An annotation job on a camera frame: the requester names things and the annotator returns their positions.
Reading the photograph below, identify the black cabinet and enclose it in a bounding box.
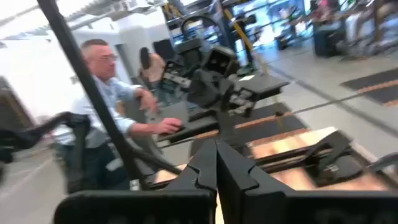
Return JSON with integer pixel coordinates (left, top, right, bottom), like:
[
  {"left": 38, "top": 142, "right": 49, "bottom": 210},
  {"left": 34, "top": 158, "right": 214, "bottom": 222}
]
[{"left": 312, "top": 20, "right": 346, "bottom": 58}]

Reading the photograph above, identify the person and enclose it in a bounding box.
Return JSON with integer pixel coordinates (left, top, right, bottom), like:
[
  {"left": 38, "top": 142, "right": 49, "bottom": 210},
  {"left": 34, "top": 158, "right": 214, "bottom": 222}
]
[
  {"left": 138, "top": 46, "right": 166, "bottom": 91},
  {"left": 51, "top": 39, "right": 184, "bottom": 192}
]

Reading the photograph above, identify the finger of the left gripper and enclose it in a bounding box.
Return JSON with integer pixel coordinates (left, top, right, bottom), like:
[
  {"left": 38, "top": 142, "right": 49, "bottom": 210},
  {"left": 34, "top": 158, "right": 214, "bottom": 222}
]
[
  {"left": 211, "top": 79, "right": 254, "bottom": 116},
  {"left": 163, "top": 70, "right": 215, "bottom": 108}
]

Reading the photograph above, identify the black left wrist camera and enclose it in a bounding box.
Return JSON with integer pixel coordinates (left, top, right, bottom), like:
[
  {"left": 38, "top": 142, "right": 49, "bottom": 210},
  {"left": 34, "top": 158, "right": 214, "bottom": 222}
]
[{"left": 201, "top": 45, "right": 240, "bottom": 77}]

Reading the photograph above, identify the yellow black post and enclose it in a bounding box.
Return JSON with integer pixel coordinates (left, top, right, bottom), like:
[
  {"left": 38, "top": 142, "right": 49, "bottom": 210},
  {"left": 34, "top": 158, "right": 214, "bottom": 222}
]
[{"left": 223, "top": 7, "right": 270, "bottom": 75}]

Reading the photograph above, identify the black table-level camera mount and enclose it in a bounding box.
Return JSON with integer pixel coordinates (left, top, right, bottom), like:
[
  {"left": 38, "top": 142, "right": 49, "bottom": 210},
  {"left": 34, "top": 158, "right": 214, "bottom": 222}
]
[{"left": 304, "top": 130, "right": 364, "bottom": 187}]

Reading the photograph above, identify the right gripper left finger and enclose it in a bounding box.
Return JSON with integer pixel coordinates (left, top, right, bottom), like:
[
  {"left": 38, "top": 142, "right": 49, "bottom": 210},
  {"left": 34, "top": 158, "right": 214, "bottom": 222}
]
[{"left": 54, "top": 139, "right": 218, "bottom": 224}]

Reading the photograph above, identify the black desk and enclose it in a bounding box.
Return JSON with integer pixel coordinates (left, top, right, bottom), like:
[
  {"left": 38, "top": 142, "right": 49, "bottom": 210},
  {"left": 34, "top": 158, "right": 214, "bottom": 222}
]
[{"left": 155, "top": 73, "right": 292, "bottom": 146}]

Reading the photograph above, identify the black orange-striped floor mat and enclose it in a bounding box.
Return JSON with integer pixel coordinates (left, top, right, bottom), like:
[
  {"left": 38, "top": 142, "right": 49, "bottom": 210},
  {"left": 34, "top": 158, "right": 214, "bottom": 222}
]
[
  {"left": 340, "top": 67, "right": 398, "bottom": 108},
  {"left": 189, "top": 102, "right": 308, "bottom": 156}
]

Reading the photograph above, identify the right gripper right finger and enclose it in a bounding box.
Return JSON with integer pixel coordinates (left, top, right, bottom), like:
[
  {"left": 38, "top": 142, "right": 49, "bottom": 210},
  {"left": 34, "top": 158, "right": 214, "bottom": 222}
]
[{"left": 216, "top": 139, "right": 398, "bottom": 224}]

